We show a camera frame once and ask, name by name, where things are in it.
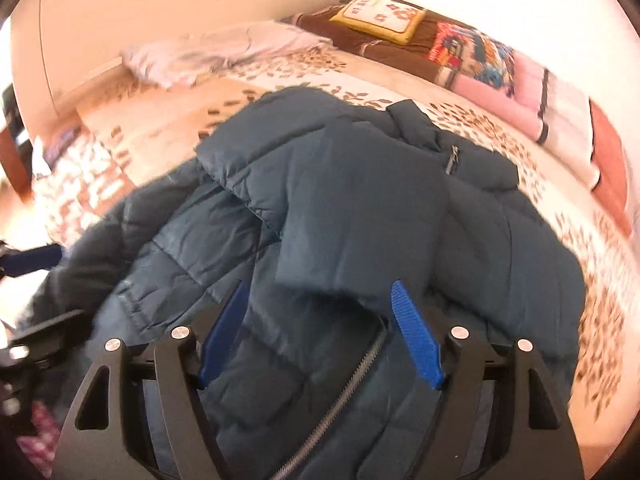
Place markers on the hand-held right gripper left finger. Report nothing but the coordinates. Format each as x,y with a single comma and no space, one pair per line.
220,332

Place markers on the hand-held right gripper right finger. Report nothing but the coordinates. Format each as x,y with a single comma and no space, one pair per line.
415,332

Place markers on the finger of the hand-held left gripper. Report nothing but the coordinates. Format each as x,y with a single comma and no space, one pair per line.
50,329
30,260

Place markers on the dark blue puffer jacket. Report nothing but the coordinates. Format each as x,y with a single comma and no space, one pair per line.
350,185

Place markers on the plaid pants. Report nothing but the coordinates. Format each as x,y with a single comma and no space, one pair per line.
35,432

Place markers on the brown wooden furniture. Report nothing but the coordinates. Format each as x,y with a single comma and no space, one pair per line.
7,155

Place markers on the beige leaf-patterned blanket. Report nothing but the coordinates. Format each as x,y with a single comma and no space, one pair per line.
150,120

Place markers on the salmon pillow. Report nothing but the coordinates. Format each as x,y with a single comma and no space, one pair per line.
610,170

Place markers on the pink striped pillow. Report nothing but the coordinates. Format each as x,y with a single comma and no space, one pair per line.
530,100

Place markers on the lilac cloth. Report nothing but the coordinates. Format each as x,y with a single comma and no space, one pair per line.
210,55

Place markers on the brown folded blanket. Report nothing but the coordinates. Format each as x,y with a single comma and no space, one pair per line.
380,55

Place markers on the colourful printed cushion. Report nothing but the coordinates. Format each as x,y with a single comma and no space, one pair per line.
475,55

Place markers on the yellow flowered cushion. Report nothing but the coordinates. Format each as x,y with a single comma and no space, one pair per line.
375,16

